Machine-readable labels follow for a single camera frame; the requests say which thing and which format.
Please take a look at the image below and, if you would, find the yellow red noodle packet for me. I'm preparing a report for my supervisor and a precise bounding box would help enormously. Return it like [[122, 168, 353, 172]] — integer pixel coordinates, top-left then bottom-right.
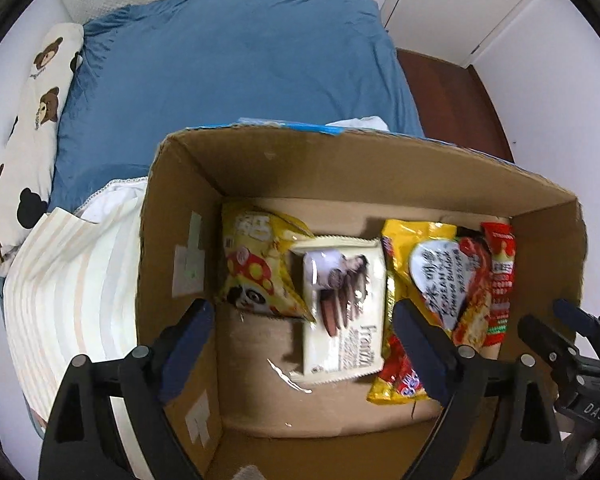
[[367, 219, 493, 405]]

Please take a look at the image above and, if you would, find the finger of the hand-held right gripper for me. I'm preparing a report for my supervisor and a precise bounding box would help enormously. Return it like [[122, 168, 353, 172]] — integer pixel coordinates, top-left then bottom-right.
[[517, 314, 582, 387], [552, 298, 600, 355]]

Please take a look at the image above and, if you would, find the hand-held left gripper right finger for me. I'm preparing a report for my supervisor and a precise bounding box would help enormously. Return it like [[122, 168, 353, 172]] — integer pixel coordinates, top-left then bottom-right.
[[391, 298, 565, 480]]

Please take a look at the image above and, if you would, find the yellow panda snack packet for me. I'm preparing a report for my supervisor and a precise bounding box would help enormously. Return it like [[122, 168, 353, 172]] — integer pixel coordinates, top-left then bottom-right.
[[221, 202, 317, 323]]

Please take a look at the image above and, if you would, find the white chocolate cookie packet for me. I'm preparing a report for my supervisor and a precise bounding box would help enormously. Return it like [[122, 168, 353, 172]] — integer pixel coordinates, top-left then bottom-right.
[[289, 236, 387, 385]]

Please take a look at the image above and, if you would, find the brown cardboard box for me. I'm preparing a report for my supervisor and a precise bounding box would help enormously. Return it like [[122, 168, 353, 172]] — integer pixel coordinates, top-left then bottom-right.
[[134, 121, 588, 480]]

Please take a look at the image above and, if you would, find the white door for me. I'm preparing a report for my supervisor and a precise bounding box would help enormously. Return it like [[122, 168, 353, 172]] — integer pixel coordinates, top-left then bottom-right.
[[379, 0, 561, 68]]

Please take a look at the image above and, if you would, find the blue bed sheet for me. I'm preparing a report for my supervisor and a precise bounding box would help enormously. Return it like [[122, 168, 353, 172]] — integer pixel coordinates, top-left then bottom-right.
[[47, 0, 426, 211]]

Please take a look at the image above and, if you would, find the striped cream blanket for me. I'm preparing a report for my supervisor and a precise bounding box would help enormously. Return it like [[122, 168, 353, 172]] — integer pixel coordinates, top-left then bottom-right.
[[2, 209, 148, 480]]

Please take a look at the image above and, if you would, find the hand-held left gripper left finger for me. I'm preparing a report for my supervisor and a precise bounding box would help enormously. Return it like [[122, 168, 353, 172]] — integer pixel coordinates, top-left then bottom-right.
[[39, 298, 216, 480]]

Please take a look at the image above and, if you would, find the white lace-edged cloth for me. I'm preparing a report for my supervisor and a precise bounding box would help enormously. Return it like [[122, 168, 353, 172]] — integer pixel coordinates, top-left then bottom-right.
[[75, 176, 149, 226]]

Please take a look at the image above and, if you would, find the bear print pillow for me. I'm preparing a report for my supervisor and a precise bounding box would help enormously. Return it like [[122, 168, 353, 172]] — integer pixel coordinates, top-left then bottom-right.
[[0, 22, 86, 277]]

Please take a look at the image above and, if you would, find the white crumpled cloth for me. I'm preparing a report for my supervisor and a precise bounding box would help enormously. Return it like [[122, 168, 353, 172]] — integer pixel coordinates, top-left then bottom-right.
[[325, 116, 390, 132]]

